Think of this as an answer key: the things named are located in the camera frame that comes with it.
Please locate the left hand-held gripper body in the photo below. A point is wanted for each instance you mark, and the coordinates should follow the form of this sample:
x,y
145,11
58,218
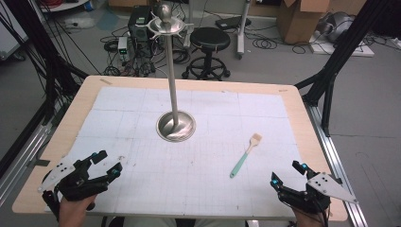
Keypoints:
x,y
78,186

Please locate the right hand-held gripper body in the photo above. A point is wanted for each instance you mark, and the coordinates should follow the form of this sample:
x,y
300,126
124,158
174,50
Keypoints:
x,y
315,195

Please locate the person's right hand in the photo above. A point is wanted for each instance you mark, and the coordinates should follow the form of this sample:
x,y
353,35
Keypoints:
x,y
310,220

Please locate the person's left hand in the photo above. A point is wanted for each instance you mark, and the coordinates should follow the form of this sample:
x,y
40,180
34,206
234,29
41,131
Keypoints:
x,y
74,213

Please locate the white grid mat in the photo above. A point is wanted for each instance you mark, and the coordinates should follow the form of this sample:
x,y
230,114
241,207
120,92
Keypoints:
x,y
189,189

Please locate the tall metal utensil stand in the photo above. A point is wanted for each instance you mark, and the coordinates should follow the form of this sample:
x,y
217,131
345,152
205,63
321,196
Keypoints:
x,y
171,82

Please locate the small white power supply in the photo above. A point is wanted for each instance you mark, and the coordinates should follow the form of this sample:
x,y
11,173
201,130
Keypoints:
x,y
122,47

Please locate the white flat board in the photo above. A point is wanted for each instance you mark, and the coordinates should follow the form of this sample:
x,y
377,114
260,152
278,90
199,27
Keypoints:
x,y
362,50

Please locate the black computer tower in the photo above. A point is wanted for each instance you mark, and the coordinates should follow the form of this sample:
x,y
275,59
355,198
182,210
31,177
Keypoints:
x,y
139,19

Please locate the brown cardboard box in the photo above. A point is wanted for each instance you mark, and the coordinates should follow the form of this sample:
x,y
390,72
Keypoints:
x,y
294,23

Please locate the grey rounded device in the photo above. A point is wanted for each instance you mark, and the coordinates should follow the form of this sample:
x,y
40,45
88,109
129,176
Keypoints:
x,y
339,26

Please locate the black round stool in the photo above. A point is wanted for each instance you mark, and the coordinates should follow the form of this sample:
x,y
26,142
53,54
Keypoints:
x,y
210,38

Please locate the flat black device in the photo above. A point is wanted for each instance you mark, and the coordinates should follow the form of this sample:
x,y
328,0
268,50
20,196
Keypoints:
x,y
231,22

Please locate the aluminium rail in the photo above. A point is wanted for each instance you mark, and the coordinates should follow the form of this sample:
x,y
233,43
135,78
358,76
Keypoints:
x,y
334,157
22,157

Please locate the black metal frame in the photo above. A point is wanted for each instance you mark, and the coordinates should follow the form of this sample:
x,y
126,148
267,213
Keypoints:
x,y
340,53
47,56

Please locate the white stand post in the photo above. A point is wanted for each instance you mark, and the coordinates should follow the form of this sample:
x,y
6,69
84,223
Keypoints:
x,y
241,34

